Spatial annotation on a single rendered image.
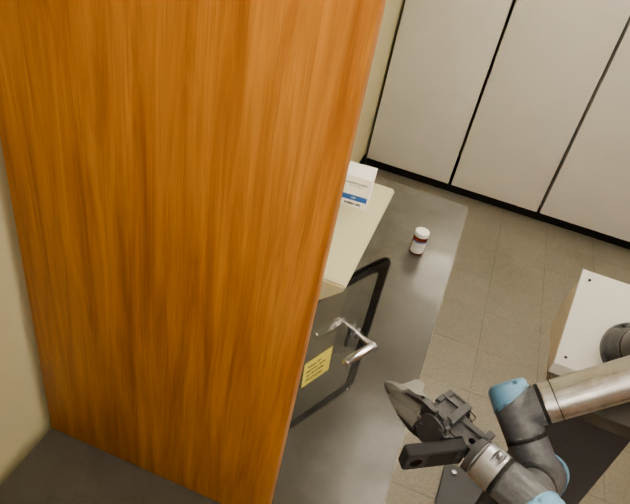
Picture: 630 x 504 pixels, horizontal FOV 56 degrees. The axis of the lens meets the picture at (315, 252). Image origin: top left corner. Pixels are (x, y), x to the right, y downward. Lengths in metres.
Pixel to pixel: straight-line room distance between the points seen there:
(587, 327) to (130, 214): 1.28
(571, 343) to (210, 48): 1.33
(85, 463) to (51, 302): 0.39
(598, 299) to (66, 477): 1.37
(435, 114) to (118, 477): 3.26
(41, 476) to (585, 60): 3.45
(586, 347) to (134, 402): 1.17
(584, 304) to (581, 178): 2.47
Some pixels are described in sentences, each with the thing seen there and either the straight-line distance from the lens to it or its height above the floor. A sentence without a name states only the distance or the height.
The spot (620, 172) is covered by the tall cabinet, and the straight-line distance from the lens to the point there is 4.19.
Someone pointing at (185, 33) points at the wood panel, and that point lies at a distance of 0.71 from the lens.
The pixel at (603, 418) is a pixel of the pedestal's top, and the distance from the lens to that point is 1.75.
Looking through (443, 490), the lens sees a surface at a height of 0.02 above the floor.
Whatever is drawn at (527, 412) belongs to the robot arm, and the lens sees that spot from 1.18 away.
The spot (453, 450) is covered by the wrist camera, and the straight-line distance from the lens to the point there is 1.12.
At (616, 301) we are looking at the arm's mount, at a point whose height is 1.13.
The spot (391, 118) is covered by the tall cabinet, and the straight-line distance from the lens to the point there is 4.16.
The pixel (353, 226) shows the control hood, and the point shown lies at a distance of 1.01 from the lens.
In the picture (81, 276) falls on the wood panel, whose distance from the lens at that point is 1.01.
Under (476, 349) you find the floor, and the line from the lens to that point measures 3.15.
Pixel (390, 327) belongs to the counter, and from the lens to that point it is 1.68.
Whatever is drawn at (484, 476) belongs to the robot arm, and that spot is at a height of 1.21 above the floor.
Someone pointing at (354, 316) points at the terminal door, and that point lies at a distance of 1.20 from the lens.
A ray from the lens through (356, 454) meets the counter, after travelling 1.40.
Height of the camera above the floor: 2.08
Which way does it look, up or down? 37 degrees down
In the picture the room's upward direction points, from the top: 12 degrees clockwise
